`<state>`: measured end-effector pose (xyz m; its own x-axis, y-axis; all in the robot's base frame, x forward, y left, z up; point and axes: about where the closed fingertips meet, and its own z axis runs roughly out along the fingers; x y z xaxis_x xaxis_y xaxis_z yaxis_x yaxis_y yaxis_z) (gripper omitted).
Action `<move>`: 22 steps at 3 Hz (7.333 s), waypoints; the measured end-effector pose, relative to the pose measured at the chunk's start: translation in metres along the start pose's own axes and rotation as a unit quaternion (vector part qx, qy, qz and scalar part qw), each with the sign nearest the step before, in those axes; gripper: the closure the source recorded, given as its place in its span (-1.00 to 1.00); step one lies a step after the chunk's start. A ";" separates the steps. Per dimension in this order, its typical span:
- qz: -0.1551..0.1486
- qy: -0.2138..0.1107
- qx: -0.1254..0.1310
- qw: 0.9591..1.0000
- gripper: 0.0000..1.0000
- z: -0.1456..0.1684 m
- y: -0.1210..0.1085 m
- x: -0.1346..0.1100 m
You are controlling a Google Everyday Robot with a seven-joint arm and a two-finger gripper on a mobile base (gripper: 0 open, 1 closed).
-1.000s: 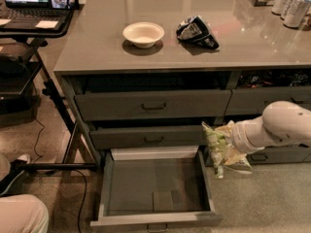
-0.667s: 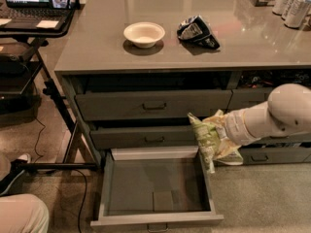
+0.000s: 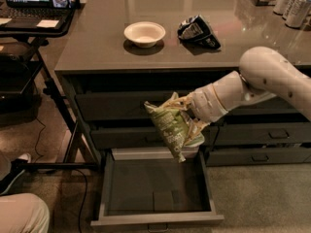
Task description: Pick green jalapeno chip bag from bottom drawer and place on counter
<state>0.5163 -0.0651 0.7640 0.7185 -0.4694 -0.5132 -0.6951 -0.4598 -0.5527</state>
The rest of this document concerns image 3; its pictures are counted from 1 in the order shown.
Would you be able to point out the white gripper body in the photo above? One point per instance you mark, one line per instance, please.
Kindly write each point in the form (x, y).
(204, 103)

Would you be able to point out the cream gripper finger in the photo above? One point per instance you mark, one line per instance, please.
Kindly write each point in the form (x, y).
(195, 137)
(177, 102)

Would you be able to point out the green jalapeno chip bag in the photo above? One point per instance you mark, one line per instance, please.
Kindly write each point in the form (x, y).
(172, 126)

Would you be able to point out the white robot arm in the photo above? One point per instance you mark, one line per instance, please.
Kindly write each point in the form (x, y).
(263, 74)

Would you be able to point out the middle left grey drawer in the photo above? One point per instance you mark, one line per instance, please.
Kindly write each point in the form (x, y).
(130, 133)

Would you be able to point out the black blue chip bag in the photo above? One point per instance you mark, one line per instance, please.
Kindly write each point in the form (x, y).
(197, 30)

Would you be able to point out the open bottom left drawer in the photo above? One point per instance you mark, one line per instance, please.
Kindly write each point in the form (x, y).
(154, 192)

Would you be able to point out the top left grey drawer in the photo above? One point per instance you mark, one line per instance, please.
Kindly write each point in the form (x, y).
(122, 96)

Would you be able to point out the middle right grey drawer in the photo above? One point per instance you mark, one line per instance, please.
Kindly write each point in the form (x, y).
(261, 129)

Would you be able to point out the white paper bowl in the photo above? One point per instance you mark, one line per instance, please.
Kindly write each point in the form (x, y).
(144, 34)

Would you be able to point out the black laptop stand cart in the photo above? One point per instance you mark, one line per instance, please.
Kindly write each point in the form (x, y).
(25, 55)

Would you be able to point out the white can middle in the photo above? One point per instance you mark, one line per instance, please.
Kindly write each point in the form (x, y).
(290, 4)

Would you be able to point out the white can right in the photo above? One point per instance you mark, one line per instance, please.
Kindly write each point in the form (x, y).
(298, 13)

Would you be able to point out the white sticky note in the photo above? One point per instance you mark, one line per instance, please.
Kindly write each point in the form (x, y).
(48, 23)

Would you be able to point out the black white shoe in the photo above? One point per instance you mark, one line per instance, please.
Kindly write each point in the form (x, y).
(10, 170)

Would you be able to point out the open black laptop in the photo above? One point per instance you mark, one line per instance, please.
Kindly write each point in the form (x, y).
(19, 15)

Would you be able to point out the person's beige trouser leg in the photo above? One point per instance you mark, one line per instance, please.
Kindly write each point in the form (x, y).
(23, 213)

